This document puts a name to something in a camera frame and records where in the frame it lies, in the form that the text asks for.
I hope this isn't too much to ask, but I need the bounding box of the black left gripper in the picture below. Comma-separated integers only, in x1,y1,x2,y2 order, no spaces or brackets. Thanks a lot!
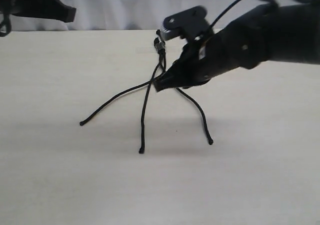
0,0,76,23

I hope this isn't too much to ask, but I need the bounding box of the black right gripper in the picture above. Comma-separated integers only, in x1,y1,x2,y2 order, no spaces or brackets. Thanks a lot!
152,4,279,92

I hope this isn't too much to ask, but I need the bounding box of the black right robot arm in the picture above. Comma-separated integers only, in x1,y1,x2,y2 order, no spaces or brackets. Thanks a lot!
153,1,320,91

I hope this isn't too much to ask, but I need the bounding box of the clear adhesive tape strip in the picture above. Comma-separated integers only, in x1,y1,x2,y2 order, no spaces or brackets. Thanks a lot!
135,46,182,54

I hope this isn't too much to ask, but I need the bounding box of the white fabric backdrop curtain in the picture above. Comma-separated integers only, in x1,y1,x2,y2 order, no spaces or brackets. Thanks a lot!
10,0,235,32

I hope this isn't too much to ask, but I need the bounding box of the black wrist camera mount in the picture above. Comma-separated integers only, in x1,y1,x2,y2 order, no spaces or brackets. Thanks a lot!
160,5,210,42

